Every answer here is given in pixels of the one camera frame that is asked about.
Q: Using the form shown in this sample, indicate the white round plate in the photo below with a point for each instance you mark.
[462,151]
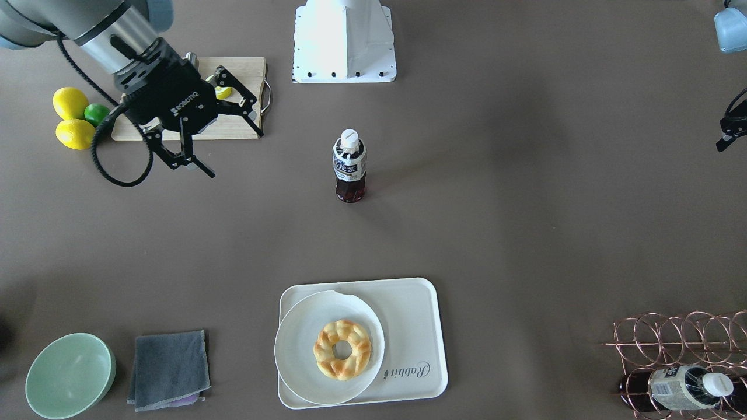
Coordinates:
[329,347]

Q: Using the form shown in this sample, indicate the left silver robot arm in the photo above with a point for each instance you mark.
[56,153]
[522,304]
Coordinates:
[730,25]

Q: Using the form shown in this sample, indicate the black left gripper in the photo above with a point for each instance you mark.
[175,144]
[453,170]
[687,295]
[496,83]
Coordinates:
[732,125]

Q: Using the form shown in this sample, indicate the mint green bowl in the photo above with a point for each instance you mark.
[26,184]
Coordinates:
[70,375]

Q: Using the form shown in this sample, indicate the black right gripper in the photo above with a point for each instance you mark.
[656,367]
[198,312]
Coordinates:
[175,93]

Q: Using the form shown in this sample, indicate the yellow lemon near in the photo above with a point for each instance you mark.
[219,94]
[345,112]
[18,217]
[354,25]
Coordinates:
[75,133]

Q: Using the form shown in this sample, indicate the yellow lemon far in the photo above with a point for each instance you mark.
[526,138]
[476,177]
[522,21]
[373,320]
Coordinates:
[70,103]

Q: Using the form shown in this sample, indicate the half lemon slice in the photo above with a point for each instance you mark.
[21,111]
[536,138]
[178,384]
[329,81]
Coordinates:
[221,90]

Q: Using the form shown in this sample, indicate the green lime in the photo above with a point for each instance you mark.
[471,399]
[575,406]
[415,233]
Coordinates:
[95,113]

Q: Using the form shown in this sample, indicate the grey folded cloth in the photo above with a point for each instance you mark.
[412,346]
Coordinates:
[170,370]

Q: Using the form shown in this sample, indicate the copper wire bottle rack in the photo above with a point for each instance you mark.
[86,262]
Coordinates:
[652,341]

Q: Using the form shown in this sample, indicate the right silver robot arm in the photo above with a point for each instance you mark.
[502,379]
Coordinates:
[115,33]

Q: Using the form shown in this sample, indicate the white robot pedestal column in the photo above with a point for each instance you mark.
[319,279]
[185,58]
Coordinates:
[343,42]

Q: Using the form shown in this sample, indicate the wooden cutting board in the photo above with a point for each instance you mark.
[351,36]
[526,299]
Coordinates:
[251,71]

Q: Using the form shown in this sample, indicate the cream serving tray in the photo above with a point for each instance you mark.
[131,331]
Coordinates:
[403,320]

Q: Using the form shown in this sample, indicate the tea bottle white cap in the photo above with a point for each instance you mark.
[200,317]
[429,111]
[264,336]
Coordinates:
[349,163]

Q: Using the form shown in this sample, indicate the yellow lemon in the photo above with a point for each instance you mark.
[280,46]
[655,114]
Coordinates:
[75,133]
[70,103]

